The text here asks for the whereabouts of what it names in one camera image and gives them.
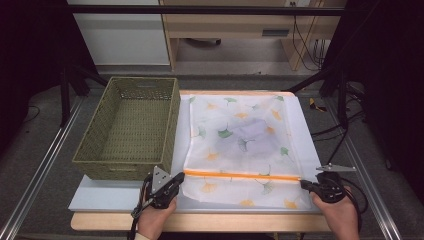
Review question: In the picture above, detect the black horizontal metal bar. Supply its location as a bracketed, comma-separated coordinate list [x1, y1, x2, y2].
[64, 4, 346, 17]

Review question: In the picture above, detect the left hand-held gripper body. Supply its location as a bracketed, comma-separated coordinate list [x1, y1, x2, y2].
[144, 165, 178, 210]

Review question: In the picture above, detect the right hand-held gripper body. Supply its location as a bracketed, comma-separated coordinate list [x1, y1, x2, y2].
[315, 163, 357, 204]

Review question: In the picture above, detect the leaf print mesh laundry bag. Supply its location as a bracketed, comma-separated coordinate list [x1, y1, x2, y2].
[181, 94, 321, 211]

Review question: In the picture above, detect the bundle of black desk cables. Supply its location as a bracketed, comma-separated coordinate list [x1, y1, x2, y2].
[291, 1, 329, 72]

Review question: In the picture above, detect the thin black floor cable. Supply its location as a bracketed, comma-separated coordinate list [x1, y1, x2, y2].
[19, 105, 41, 124]

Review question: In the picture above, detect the person's right hand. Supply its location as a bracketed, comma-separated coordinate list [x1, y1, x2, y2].
[310, 185, 361, 240]

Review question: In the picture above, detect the hand-held gripper cable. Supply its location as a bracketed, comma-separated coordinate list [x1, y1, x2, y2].
[128, 174, 155, 240]
[324, 131, 369, 233]

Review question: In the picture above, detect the light wooden desk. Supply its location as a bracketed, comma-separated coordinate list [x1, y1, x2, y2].
[159, 0, 348, 72]

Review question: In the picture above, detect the black metal stand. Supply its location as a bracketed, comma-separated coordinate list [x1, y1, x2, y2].
[286, 66, 351, 129]
[59, 64, 109, 128]

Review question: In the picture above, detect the purple garment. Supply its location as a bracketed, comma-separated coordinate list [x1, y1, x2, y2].
[229, 118, 278, 158]

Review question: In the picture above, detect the person's left hand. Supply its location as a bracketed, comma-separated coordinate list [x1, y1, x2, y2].
[137, 198, 178, 240]

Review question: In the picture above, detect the black curtain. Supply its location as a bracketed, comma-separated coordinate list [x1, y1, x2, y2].
[319, 0, 424, 201]
[0, 0, 101, 148]

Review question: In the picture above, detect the right hand-held gripper cable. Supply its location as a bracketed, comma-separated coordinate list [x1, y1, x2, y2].
[324, 131, 369, 233]

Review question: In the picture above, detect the green woven basket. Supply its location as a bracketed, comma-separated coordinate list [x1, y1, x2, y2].
[72, 76, 182, 182]

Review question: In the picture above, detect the yellow and black tool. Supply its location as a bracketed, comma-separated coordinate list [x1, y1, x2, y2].
[308, 97, 328, 113]

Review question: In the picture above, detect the left hand-held gripper cable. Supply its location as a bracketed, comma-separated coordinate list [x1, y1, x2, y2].
[128, 174, 155, 240]

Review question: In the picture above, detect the pale blue board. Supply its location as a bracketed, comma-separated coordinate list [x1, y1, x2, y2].
[68, 94, 338, 214]

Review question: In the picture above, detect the white cabinet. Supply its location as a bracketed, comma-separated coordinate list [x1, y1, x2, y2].
[68, 0, 171, 67]

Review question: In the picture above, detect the aluminium rail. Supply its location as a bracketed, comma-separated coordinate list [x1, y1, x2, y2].
[324, 98, 403, 240]
[0, 96, 84, 240]

